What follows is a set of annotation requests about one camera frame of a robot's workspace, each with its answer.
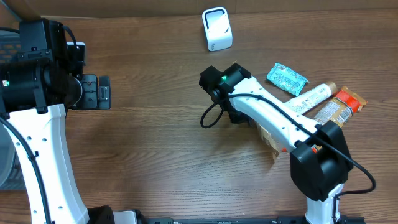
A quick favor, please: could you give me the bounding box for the beige brown bread bag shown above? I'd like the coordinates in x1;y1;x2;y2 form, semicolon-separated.
255;122;286;161

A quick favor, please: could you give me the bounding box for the white barcode scanner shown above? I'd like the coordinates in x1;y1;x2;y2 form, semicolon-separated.
201;7;233;52

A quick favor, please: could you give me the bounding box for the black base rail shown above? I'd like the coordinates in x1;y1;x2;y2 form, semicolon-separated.
114;216;366;224

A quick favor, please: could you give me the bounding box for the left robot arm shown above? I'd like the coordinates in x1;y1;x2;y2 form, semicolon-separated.
1;19;114;223

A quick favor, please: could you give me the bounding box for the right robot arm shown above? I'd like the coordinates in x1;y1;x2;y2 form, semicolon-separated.
199;63;353;223

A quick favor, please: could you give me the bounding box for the teal snack packet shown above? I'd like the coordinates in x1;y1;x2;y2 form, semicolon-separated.
267;63;308;96

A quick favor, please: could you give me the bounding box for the grey plastic mesh basket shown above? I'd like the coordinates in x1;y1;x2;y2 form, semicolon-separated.
1;27;25;190

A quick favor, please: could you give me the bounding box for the white tube gold cap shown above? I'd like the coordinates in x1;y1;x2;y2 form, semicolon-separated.
284;81;338;114

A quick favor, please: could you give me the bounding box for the orange spaghetti packet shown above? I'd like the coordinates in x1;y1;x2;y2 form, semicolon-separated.
314;86;368;128

